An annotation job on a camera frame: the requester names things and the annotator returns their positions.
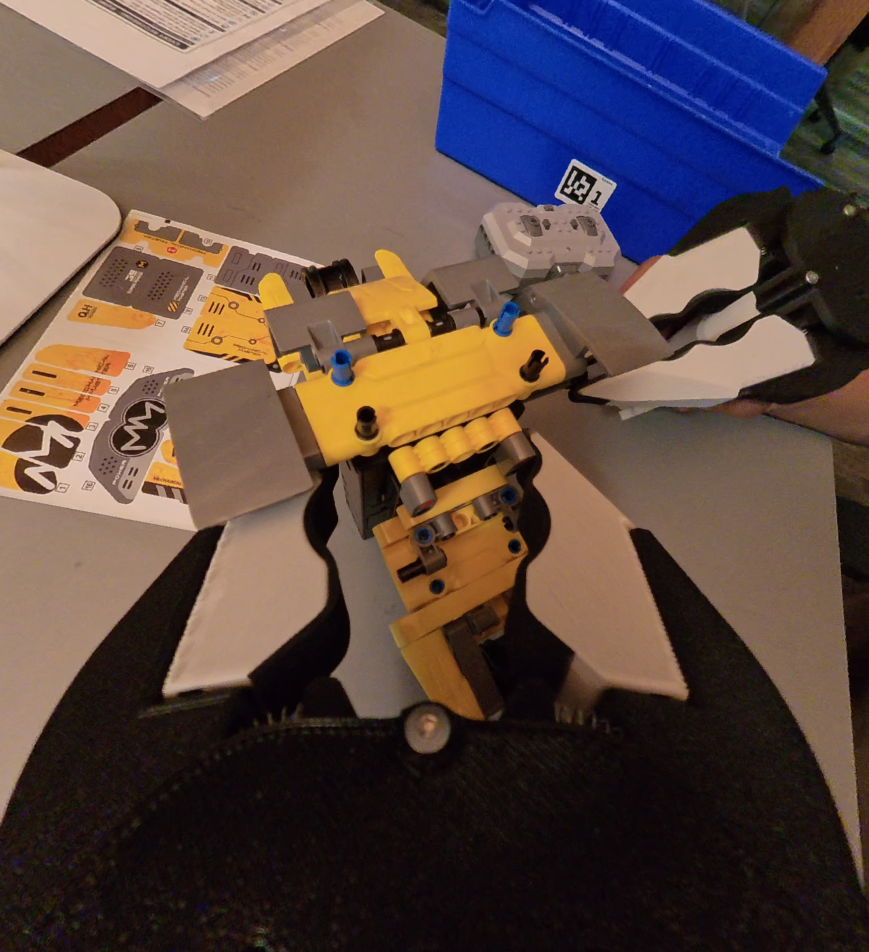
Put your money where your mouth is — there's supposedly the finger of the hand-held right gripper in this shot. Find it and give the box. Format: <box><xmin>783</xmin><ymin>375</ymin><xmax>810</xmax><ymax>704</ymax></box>
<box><xmin>570</xmin><ymin>301</ymin><xmax>816</xmax><ymax>422</ymax></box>
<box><xmin>621</xmin><ymin>225</ymin><xmax>764</xmax><ymax>339</ymax></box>

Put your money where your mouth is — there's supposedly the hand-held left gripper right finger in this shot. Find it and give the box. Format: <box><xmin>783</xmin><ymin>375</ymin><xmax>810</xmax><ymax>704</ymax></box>
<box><xmin>510</xmin><ymin>433</ymin><xmax>691</xmax><ymax>714</ymax></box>

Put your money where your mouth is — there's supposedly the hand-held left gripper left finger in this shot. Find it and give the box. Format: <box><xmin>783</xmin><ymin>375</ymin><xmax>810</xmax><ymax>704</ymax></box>
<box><xmin>161</xmin><ymin>475</ymin><xmax>351</xmax><ymax>699</ymax></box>

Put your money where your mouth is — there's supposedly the yellow black brick vehicle model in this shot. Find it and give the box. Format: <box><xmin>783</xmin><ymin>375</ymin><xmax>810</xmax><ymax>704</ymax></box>
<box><xmin>163</xmin><ymin>249</ymin><xmax>674</xmax><ymax>722</ymax></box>

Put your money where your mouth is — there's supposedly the person's right hand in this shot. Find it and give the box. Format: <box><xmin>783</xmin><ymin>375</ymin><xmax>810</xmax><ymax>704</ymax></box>
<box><xmin>725</xmin><ymin>338</ymin><xmax>869</xmax><ymax>449</ymax></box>

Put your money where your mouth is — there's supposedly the grey remote controller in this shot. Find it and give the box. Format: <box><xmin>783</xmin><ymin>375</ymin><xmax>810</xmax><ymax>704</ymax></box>
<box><xmin>475</xmin><ymin>202</ymin><xmax>621</xmax><ymax>282</ymax></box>

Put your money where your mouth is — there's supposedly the blue plastic bin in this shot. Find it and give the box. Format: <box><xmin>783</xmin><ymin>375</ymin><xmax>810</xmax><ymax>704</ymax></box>
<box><xmin>434</xmin><ymin>0</ymin><xmax>828</xmax><ymax>263</ymax></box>

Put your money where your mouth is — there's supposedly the yellow sticker sheet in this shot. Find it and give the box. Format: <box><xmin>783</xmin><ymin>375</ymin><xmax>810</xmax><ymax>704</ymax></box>
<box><xmin>0</xmin><ymin>210</ymin><xmax>324</xmax><ymax>531</ymax></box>

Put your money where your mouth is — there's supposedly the white metal book stand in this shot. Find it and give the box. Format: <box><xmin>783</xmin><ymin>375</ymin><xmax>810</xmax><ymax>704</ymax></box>
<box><xmin>0</xmin><ymin>132</ymin><xmax>122</xmax><ymax>386</ymax></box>

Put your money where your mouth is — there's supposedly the wooden post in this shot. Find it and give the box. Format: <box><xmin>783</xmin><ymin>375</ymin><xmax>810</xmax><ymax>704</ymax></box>
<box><xmin>773</xmin><ymin>0</ymin><xmax>869</xmax><ymax>66</ymax></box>

